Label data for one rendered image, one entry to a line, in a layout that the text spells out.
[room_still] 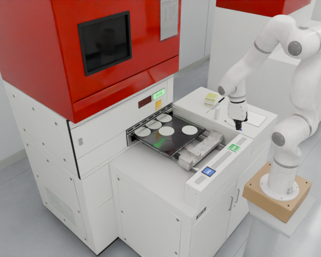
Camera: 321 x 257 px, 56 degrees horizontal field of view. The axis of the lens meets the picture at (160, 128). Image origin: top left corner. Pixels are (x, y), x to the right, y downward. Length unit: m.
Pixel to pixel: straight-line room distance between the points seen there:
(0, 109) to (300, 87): 2.54
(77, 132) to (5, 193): 1.62
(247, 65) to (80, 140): 0.91
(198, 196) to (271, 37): 0.79
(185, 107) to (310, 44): 1.11
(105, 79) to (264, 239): 1.22
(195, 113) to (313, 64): 0.95
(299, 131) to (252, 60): 0.37
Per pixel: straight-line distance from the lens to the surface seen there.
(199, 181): 1.55
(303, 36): 1.20
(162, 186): 1.71
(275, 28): 1.33
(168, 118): 2.09
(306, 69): 1.31
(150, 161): 1.86
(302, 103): 1.35
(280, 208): 1.62
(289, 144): 1.37
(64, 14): 1.33
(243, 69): 1.46
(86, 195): 1.90
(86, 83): 1.47
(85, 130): 1.64
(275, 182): 1.59
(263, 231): 1.83
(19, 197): 3.03
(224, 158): 1.71
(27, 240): 2.69
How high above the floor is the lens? 2.05
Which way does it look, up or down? 35 degrees down
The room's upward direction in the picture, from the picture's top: straight up
